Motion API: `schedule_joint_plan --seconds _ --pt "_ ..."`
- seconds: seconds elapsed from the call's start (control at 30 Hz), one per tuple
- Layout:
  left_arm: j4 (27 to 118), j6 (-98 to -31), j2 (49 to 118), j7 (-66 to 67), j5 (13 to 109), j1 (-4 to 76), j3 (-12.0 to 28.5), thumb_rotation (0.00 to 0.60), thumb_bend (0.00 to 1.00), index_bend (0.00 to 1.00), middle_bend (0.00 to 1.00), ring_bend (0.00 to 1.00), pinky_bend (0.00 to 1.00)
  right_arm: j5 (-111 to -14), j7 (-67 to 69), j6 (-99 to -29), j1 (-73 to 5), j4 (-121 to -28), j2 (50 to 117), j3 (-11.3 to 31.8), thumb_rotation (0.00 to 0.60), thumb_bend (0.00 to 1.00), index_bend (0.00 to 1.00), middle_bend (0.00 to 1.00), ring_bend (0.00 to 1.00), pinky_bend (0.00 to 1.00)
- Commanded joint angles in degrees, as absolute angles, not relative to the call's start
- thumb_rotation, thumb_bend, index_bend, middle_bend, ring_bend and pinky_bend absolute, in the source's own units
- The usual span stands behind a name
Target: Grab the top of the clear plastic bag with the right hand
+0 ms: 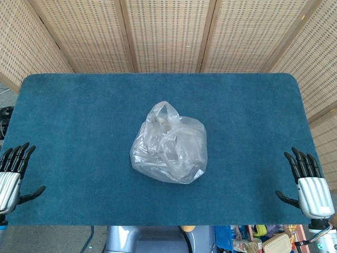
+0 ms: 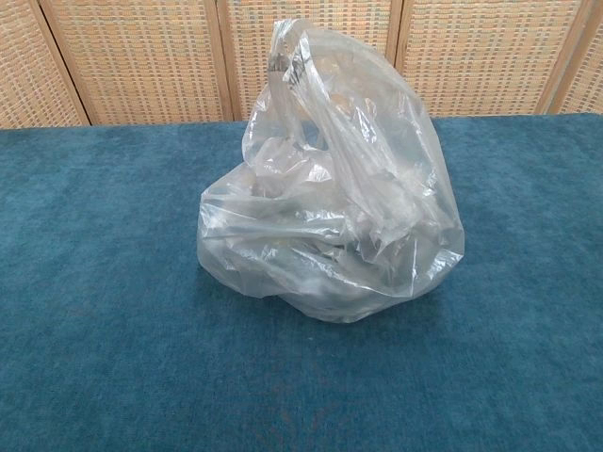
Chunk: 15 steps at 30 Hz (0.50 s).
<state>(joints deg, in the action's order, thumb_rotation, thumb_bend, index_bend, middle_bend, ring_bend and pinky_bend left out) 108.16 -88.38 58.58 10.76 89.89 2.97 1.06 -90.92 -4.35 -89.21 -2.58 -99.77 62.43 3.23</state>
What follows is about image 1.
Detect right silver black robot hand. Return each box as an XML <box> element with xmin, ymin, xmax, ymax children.
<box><xmin>275</xmin><ymin>147</ymin><xmax>335</xmax><ymax>219</ymax></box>

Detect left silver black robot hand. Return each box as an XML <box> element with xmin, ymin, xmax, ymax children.
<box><xmin>0</xmin><ymin>142</ymin><xmax>47</xmax><ymax>216</ymax></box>

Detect clear plastic bag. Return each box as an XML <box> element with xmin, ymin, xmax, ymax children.
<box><xmin>130</xmin><ymin>100</ymin><xmax>209</xmax><ymax>184</ymax></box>

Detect woven bamboo screen panel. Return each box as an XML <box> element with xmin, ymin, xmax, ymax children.
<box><xmin>268</xmin><ymin>0</ymin><xmax>337</xmax><ymax>124</ymax></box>
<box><xmin>308</xmin><ymin>110</ymin><xmax>337</xmax><ymax>185</ymax></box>
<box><xmin>199</xmin><ymin>0</ymin><xmax>321</xmax><ymax>74</ymax></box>
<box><xmin>120</xmin><ymin>0</ymin><xmax>219</xmax><ymax>74</ymax></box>
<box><xmin>0</xmin><ymin>0</ymin><xmax>74</xmax><ymax>93</ymax></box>
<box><xmin>23</xmin><ymin>0</ymin><xmax>137</xmax><ymax>74</ymax></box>

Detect blue carpet table mat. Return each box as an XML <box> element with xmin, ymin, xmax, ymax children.
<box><xmin>0</xmin><ymin>73</ymin><xmax>330</xmax><ymax>227</ymax></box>

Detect beige lidded food box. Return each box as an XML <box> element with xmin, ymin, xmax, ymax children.
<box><xmin>262</xmin><ymin>232</ymin><xmax>291</xmax><ymax>253</ymax></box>

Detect printed snack packets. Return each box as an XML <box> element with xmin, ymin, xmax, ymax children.
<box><xmin>233</xmin><ymin>236</ymin><xmax>263</xmax><ymax>253</ymax></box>

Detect blue plastic crate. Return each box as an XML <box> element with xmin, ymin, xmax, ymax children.
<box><xmin>214</xmin><ymin>225</ymin><xmax>235</xmax><ymax>253</ymax></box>

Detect silver-blue robot torso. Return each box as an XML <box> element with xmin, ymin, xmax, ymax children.
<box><xmin>105</xmin><ymin>226</ymin><xmax>214</xmax><ymax>253</ymax></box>

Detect black cable clutter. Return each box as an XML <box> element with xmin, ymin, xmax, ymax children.
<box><xmin>0</xmin><ymin>105</ymin><xmax>16</xmax><ymax>140</ymax></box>

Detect blue floor cable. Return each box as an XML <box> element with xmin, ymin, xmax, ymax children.
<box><xmin>80</xmin><ymin>226</ymin><xmax>95</xmax><ymax>251</ymax></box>

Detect black torso cable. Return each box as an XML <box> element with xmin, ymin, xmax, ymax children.
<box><xmin>178</xmin><ymin>226</ymin><xmax>194</xmax><ymax>253</ymax></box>

